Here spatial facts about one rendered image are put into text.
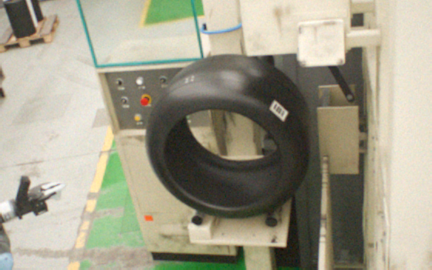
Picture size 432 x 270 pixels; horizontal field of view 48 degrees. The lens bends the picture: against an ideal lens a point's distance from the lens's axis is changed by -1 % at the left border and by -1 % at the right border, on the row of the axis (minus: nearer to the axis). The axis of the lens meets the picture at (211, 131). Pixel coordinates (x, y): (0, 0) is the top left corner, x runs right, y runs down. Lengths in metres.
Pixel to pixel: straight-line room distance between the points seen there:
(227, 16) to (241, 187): 0.67
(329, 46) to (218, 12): 0.83
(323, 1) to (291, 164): 0.65
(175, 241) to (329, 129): 1.34
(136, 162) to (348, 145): 1.18
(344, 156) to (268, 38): 0.90
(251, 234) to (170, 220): 0.98
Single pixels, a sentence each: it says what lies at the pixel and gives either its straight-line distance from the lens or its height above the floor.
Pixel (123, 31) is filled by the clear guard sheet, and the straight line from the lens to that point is 2.34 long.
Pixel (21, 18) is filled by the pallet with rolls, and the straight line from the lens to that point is 7.98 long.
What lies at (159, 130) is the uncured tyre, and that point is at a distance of 1.65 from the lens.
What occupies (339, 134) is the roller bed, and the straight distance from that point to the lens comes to 1.92.
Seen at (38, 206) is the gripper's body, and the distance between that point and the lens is 1.99.
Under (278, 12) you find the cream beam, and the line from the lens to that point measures 1.16.
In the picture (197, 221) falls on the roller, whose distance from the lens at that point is 1.87.
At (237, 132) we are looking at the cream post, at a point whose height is 1.07.
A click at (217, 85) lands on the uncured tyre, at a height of 1.45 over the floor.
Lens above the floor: 2.07
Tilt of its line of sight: 29 degrees down
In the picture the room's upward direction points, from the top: 10 degrees counter-clockwise
